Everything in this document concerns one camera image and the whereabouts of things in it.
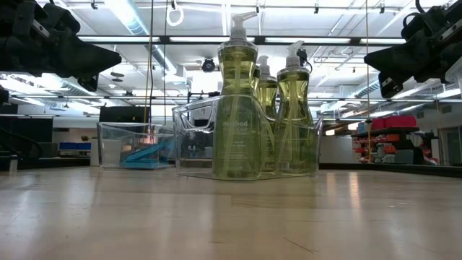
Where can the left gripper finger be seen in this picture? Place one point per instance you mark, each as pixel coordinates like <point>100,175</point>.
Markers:
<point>86,57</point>
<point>88,83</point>

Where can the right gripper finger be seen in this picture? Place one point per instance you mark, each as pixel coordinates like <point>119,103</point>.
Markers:
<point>400,57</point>
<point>389,85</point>

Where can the blue rectangular sponge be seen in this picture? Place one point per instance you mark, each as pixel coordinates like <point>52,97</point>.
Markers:
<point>144,165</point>
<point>144,154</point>

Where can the green soap pump bottle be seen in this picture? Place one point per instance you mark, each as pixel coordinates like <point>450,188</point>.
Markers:
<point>294,108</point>
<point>267,94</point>
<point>236,108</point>
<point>256,77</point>

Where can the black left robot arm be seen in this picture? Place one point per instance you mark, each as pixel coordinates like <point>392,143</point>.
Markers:
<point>3,95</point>

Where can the shelf with red bins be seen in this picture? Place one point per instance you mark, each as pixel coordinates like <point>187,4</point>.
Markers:
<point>393,122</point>

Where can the black computer monitor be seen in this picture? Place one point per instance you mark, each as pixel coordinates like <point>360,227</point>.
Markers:
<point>25,130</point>
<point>124,113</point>

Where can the clear rectangular plastic container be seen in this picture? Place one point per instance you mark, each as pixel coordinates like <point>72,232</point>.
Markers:
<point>108,144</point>

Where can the blue storage tray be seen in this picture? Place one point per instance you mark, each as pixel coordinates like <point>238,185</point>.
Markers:
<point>74,146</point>

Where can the small white plant pot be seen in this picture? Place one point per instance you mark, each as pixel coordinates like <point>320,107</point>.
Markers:
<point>94,153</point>

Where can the small white cylinder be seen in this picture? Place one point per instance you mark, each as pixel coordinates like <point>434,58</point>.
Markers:
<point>13,164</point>

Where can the black ceiling spotlight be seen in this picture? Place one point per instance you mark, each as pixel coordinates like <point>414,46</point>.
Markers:
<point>208,65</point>

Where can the black aluminium table frame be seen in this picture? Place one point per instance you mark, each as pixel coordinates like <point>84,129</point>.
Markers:
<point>397,169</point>

